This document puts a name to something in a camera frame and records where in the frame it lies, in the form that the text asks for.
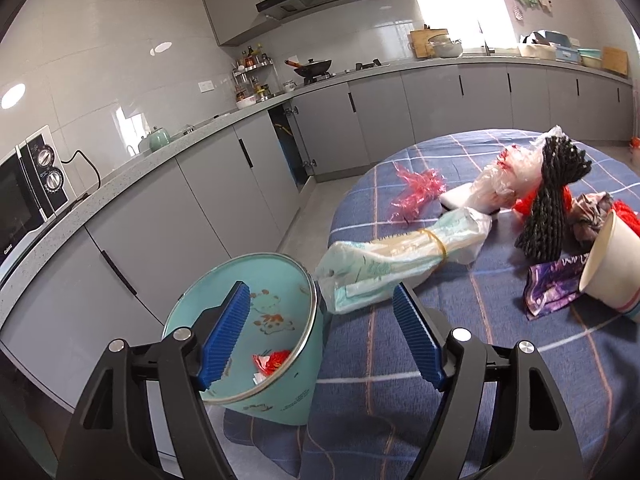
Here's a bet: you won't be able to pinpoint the microwave oven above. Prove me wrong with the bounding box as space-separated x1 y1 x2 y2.
0 125 71 281

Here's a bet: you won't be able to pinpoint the blue plaid tablecloth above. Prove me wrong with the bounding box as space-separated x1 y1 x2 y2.
222 129 640 480

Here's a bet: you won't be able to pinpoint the teal trash bin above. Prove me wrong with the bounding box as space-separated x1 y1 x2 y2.
162 253 328 426

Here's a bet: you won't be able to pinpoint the purple wrapper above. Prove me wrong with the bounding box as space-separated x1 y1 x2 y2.
522 252 598 318

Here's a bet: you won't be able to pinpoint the red mesh net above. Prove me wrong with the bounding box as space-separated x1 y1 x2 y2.
612 201 640 236
515 185 571 221

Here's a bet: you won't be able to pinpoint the black power cable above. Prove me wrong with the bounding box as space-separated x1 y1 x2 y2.
60 149 101 211

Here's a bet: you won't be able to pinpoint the red crumpled wrapper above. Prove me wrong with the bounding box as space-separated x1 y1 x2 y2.
252 350 293 386

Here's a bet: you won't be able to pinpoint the brown board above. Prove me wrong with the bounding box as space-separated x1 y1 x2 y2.
601 46 630 78

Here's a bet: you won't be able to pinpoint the black wok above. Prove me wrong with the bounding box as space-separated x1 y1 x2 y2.
285 58 333 78

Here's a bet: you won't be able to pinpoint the grey kitchen base cabinets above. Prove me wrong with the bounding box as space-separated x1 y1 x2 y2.
0 57 636 411

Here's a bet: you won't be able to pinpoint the gas stove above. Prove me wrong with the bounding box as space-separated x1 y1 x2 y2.
295 60 391 86

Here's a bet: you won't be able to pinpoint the grey bag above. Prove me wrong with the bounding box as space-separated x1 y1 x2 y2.
570 192 616 251

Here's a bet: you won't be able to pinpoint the hanging towels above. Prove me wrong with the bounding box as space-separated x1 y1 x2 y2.
509 0 555 21

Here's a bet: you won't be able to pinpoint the black foam net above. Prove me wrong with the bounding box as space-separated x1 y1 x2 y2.
515 136 593 262

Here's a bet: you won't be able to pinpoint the teal kettle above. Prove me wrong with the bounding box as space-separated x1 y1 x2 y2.
137 127 172 153

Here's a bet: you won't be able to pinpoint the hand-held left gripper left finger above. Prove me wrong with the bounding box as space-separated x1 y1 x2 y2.
56 280 251 480

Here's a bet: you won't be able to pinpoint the teal white bagged package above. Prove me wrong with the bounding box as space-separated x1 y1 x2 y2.
315 207 493 316

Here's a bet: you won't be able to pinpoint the metal spice rack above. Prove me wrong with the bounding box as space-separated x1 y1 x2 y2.
231 45 277 103

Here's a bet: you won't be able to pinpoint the white basket with dark cloth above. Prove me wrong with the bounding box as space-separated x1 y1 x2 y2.
517 32 558 60

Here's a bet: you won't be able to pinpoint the wooden cutting board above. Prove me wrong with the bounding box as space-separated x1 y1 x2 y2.
409 27 448 58

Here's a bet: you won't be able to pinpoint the clear plastic bag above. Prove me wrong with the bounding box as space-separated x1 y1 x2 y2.
467 127 571 211

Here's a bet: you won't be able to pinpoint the white paper cup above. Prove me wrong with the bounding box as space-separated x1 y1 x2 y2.
579 209 640 323

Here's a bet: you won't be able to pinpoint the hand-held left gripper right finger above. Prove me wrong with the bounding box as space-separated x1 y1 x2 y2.
392 282 583 480

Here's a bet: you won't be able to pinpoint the pink plastic wrap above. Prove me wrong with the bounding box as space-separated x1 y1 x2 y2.
390 164 447 223

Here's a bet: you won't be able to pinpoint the teal food containers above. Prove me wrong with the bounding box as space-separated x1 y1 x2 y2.
555 45 603 68

